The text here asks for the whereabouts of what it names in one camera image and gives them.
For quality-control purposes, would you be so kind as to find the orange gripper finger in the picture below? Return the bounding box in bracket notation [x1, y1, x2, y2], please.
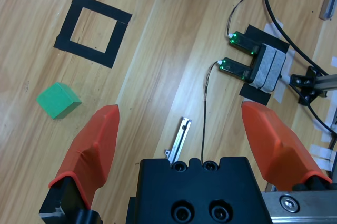
[241, 101, 333, 192]
[38, 104, 121, 224]

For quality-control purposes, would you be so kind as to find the thin dongle wire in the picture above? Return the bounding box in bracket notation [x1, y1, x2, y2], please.
[225, 0, 288, 38]
[200, 60, 222, 163]

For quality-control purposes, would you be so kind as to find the grey aluminium profile bar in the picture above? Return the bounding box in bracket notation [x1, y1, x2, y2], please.
[314, 73, 337, 98]

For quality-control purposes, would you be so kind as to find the black metal corner bracket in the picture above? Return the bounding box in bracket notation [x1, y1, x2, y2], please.
[289, 65, 330, 106]

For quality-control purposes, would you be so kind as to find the black tape square outline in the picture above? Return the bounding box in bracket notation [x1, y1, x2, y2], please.
[53, 0, 133, 69]

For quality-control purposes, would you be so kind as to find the green wooden cube block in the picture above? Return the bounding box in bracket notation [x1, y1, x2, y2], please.
[36, 82, 82, 120]

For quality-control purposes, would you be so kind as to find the thin aluminium rail with tabs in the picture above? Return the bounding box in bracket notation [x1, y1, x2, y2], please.
[165, 117, 192, 165]

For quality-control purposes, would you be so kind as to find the grey felt covered hub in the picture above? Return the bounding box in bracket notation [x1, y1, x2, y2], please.
[249, 44, 288, 93]

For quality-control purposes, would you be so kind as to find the black sensor with green LEDs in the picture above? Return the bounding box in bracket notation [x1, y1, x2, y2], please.
[239, 24, 290, 106]

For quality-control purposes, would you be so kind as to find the thick black cable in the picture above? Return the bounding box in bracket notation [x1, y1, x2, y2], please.
[291, 83, 337, 137]
[262, 0, 330, 76]

